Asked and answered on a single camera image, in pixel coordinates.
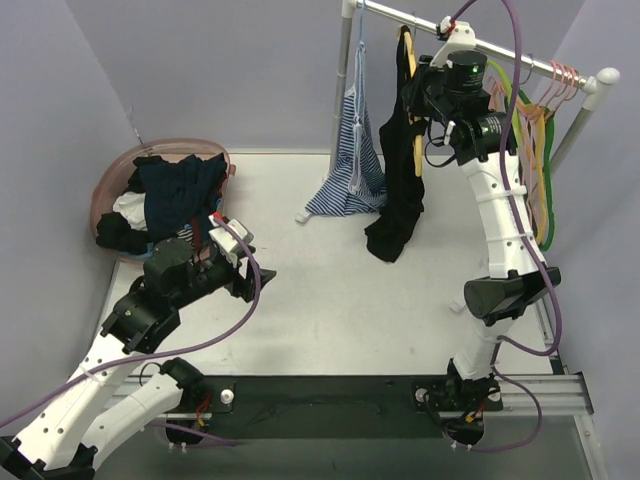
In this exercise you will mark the pink laundry basket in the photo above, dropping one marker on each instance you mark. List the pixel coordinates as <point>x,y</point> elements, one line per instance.
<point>114,179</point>

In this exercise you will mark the dark green hanger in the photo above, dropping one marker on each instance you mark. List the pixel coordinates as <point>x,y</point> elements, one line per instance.
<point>550,137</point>

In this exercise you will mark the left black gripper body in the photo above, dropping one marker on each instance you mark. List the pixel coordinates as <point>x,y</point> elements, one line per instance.
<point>243,281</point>

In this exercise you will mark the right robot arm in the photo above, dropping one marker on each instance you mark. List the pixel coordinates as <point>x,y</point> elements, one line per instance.
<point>485,148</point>

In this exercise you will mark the blue striped tank top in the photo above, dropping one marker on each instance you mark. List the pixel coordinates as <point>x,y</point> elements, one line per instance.
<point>357,183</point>

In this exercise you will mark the silver clothes rack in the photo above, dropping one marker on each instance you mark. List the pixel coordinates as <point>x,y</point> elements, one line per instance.
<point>526,73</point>

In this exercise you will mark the pile of dark clothes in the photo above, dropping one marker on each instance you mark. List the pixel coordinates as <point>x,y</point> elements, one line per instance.
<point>164,200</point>

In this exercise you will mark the black tank top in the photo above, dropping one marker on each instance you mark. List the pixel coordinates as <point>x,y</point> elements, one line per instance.
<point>388,235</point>

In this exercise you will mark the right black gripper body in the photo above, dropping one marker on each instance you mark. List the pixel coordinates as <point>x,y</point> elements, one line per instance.
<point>416,87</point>

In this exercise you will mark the pink hanger bundle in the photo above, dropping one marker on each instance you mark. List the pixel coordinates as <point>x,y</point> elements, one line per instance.
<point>562,88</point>

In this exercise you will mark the yellow plastic hanger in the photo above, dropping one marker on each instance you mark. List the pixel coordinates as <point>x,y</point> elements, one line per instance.
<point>412,125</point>

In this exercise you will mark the lime green hanger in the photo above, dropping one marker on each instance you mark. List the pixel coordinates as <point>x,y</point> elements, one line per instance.
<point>506,87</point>

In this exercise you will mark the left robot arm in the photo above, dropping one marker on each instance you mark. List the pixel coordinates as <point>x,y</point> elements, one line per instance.
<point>122,384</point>

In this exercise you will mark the light blue hanger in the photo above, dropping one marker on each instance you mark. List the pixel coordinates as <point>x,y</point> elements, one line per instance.
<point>360,30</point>

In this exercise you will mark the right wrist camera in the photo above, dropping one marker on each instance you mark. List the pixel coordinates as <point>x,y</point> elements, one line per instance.
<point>457,36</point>

